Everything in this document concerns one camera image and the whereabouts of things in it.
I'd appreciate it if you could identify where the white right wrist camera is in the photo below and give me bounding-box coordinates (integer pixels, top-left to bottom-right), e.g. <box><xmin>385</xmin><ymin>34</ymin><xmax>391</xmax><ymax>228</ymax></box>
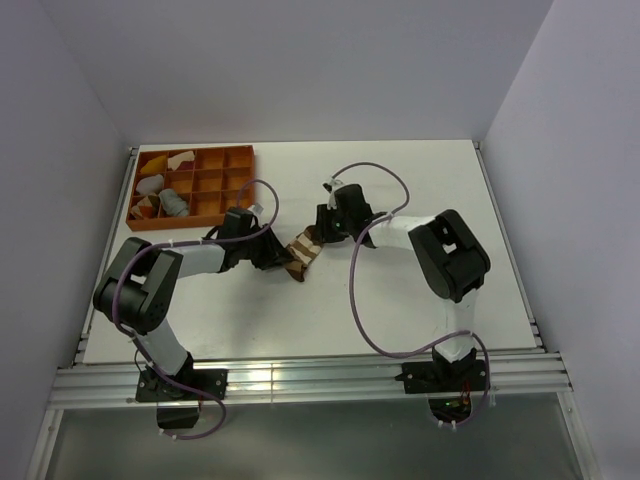
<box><xmin>322</xmin><ymin>177</ymin><xmax>344</xmax><ymax>210</ymax></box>

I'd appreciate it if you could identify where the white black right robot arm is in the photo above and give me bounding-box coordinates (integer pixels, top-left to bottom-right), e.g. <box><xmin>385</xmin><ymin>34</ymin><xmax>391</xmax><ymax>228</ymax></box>
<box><xmin>314</xmin><ymin>180</ymin><xmax>491</xmax><ymax>390</ymax></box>

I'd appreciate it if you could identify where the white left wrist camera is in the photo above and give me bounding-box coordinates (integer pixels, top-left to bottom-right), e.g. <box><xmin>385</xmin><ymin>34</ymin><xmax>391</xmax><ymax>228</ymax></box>
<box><xmin>249</xmin><ymin>204</ymin><xmax>264</xmax><ymax>216</ymax></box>

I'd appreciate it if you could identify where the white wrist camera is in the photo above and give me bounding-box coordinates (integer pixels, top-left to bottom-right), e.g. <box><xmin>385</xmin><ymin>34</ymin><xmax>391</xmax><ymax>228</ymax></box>
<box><xmin>322</xmin><ymin>177</ymin><xmax>344</xmax><ymax>210</ymax></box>
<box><xmin>249</xmin><ymin>204</ymin><xmax>264</xmax><ymax>216</ymax></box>

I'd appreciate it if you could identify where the yellow rolled sock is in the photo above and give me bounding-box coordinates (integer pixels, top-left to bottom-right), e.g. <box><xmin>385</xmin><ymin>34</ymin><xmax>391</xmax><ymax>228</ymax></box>
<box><xmin>140</xmin><ymin>155</ymin><xmax>167</xmax><ymax>174</ymax></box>

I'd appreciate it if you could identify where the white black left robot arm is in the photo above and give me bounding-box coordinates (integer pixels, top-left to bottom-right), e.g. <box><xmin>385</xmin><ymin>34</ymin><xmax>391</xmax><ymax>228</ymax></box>
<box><xmin>93</xmin><ymin>207</ymin><xmax>293</xmax><ymax>399</ymax></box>

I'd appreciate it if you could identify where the brown striped sock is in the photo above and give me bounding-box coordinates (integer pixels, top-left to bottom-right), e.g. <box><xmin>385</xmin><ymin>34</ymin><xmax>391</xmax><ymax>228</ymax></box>
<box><xmin>284</xmin><ymin>225</ymin><xmax>324</xmax><ymax>283</ymax></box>

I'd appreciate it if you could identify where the aluminium table edge rail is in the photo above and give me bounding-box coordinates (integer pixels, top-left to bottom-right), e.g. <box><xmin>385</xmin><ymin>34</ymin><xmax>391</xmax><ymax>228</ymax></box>
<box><xmin>473</xmin><ymin>141</ymin><xmax>547</xmax><ymax>351</ymax></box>

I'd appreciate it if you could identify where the aluminium front frame rail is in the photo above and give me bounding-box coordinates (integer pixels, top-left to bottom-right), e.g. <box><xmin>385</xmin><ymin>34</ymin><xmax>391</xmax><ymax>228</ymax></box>
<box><xmin>47</xmin><ymin>351</ymin><xmax>572</xmax><ymax>410</ymax></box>

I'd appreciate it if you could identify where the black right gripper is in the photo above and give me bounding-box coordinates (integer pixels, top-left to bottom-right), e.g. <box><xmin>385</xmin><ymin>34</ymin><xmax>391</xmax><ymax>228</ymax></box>
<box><xmin>311</xmin><ymin>203</ymin><xmax>354</xmax><ymax>243</ymax></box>

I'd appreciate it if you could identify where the white maroon rolled sock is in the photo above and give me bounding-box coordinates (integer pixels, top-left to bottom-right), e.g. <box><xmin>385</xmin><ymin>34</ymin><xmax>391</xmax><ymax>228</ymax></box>
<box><xmin>167</xmin><ymin>150</ymin><xmax>196</xmax><ymax>172</ymax></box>

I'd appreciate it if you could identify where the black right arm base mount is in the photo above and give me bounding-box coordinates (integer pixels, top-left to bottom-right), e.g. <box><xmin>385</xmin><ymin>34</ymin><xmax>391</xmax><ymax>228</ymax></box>
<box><xmin>394</xmin><ymin>347</ymin><xmax>488</xmax><ymax>425</ymax></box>

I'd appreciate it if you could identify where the orange white rolled sock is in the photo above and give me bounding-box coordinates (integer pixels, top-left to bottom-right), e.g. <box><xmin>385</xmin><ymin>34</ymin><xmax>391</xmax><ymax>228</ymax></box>
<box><xmin>130</xmin><ymin>194</ymin><xmax>160</xmax><ymax>220</ymax></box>

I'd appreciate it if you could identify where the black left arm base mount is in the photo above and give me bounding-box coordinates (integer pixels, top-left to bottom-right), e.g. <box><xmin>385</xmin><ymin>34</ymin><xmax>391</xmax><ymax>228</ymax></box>
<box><xmin>135</xmin><ymin>358</ymin><xmax>229</xmax><ymax>433</ymax></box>

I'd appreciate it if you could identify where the grey sock with black stripes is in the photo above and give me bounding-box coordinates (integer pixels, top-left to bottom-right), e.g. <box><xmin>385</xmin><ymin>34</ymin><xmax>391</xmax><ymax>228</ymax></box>
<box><xmin>159</xmin><ymin>188</ymin><xmax>189</xmax><ymax>217</ymax></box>

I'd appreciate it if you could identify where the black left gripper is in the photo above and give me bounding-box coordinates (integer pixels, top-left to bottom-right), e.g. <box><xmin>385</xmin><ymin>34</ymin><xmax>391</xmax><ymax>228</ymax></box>
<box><xmin>237</xmin><ymin>224</ymin><xmax>292</xmax><ymax>271</ymax></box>

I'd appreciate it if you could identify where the orange wooden compartment tray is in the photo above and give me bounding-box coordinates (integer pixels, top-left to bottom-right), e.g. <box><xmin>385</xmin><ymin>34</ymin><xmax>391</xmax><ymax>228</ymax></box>
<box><xmin>124</xmin><ymin>145</ymin><xmax>255</xmax><ymax>231</ymax></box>

